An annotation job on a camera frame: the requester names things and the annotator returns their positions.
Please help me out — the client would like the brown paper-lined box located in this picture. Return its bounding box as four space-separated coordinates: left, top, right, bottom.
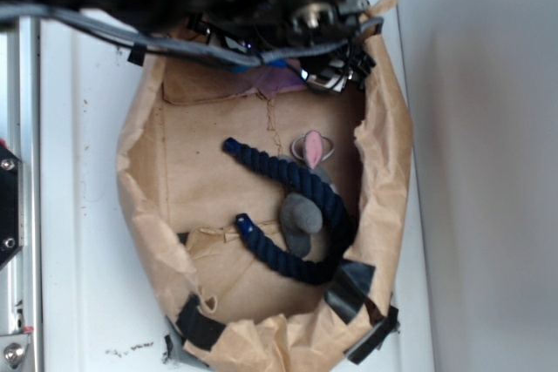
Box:
115 0 414 372

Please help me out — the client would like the black bracket plate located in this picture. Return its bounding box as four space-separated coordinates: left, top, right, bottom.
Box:
0 142 20 269

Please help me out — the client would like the white plastic tray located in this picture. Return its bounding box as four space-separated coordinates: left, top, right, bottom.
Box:
39 21 435 371

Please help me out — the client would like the dark blue twisted rope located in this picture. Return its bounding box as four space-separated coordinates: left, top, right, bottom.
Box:
221 137 355 287

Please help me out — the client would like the grey plush mouse toy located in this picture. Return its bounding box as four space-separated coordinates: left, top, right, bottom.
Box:
279 130 336 258

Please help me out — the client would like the aluminium frame rail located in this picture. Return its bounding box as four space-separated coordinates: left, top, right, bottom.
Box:
1 18 44 371

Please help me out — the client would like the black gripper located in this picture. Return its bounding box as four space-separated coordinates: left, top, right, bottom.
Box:
189 0 378 93

